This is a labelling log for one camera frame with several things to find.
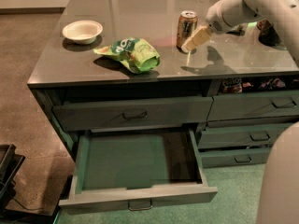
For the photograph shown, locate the black stand on floor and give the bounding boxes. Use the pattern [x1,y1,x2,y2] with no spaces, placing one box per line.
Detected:
[0,144,25,212]

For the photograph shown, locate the open middle left drawer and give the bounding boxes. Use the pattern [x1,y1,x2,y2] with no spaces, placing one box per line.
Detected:
[59,128,218,214]

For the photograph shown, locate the orange soda can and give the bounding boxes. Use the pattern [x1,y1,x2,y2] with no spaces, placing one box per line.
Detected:
[177,10,198,49]

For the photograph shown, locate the white paper bowl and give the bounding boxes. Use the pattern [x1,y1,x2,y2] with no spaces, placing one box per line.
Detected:
[62,21,103,45]

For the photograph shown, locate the top right drawer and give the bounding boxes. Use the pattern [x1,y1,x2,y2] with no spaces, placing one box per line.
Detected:
[208,91,299,121]

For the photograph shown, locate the middle right drawer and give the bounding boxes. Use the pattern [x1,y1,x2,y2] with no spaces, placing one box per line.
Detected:
[198,123,291,149]

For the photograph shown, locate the top left drawer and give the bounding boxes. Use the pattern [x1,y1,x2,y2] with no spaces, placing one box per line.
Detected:
[53,96,212,132]

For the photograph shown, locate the green chip bag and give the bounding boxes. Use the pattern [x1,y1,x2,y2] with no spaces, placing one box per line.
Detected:
[93,37,160,74]

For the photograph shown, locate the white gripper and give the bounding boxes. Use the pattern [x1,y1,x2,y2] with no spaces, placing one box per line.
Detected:
[181,0,262,53]

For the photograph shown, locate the snack bags in shelf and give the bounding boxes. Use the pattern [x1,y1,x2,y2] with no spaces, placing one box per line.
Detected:
[219,76,299,94]

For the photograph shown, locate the black cup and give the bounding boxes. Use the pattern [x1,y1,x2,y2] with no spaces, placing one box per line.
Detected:
[257,20,281,47]

